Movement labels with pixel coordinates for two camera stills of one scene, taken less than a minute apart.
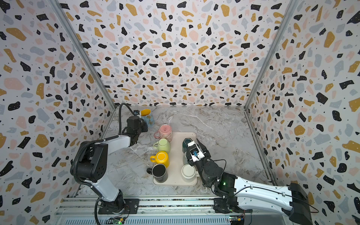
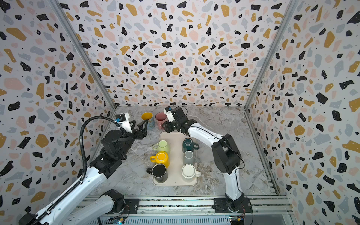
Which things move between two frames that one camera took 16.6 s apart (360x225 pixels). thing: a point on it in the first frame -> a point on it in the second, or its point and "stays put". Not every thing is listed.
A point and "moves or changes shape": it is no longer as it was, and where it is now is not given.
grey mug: [185, 159] stays put
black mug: [159, 171] stays put
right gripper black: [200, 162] -> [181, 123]
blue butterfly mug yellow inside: [146, 114] moves or changes shape
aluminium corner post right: [289, 9] stays put
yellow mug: [161, 157] stays put
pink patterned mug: [165, 132] -> [161, 117]
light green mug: [162, 145] stays put
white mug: [189, 172] stays put
